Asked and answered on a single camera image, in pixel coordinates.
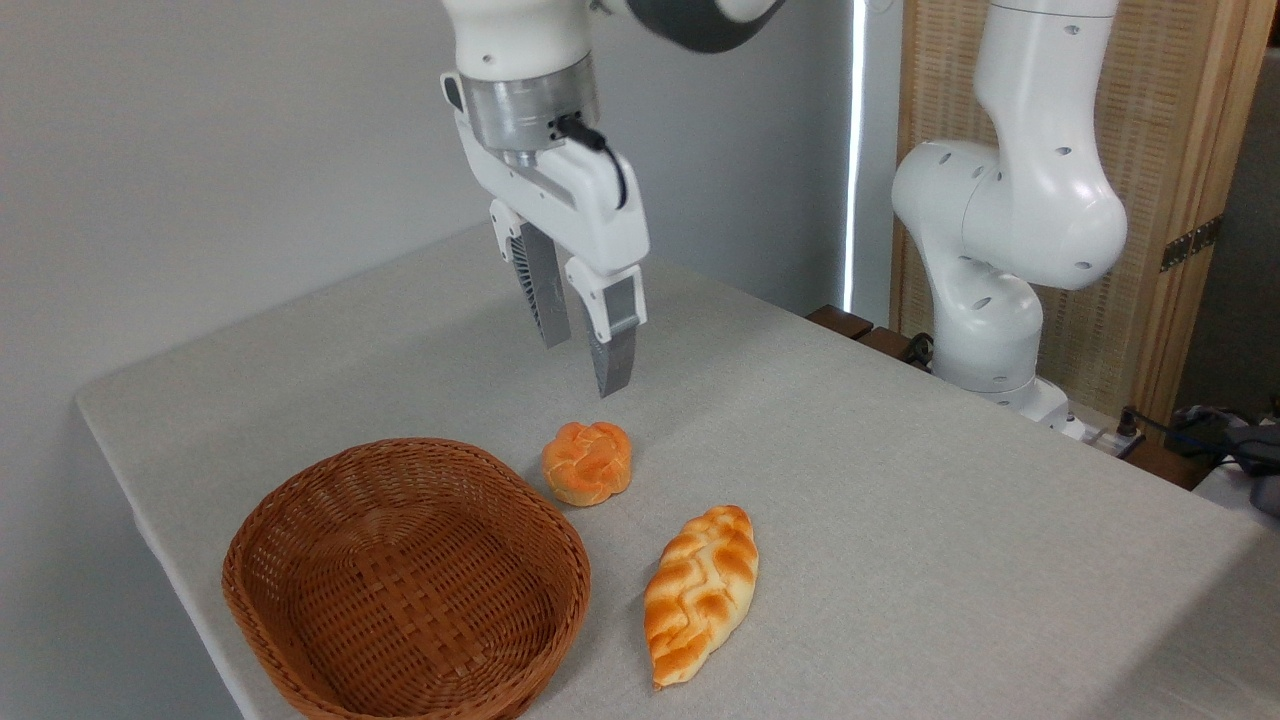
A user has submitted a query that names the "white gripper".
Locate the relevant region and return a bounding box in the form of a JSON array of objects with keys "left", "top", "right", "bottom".
[{"left": 441, "top": 72, "right": 650, "bottom": 400}]

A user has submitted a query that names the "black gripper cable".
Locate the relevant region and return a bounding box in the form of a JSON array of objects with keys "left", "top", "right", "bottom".
[{"left": 554, "top": 114, "right": 631, "bottom": 212}]

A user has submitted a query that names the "dark metal screen hinge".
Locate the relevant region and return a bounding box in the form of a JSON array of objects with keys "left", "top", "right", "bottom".
[{"left": 1159, "top": 214, "right": 1224, "bottom": 274}]

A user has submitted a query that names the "round orange bread roll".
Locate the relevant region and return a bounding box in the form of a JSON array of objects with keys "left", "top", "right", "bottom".
[{"left": 541, "top": 420, "right": 634, "bottom": 508}]

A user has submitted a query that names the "white power strip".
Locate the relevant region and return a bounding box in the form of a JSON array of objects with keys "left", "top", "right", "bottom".
[{"left": 1082, "top": 420, "right": 1147, "bottom": 461}]

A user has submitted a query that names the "brown woven wicker basket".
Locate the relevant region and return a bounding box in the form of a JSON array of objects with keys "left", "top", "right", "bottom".
[{"left": 222, "top": 437, "right": 592, "bottom": 720}]

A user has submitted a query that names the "grey tablecloth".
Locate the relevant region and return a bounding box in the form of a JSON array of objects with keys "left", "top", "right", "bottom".
[{"left": 75, "top": 222, "right": 1280, "bottom": 720}]

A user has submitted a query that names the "dark grey bag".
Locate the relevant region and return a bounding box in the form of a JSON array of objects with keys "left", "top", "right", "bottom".
[{"left": 1228, "top": 421, "right": 1280, "bottom": 519}]

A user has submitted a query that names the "dark brown wooden block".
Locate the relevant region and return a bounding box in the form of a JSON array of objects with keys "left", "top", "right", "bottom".
[
  {"left": 1125, "top": 440, "right": 1213, "bottom": 492},
  {"left": 858, "top": 326, "right": 933, "bottom": 373},
  {"left": 806, "top": 304, "right": 876, "bottom": 342}
]

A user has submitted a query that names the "long braided bread loaf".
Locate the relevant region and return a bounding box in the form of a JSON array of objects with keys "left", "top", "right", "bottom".
[{"left": 642, "top": 504, "right": 761, "bottom": 691}]

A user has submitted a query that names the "black floor cable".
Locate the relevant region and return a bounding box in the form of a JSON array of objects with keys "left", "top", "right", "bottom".
[{"left": 1118, "top": 404, "right": 1280, "bottom": 471}]

